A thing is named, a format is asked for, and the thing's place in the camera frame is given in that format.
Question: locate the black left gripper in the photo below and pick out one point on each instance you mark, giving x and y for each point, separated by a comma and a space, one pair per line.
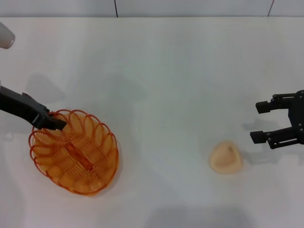
21, 107

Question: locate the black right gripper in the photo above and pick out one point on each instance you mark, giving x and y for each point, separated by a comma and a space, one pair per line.
298, 111

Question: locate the cream peach-shaped bun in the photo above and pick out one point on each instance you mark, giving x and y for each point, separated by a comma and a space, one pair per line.
224, 158

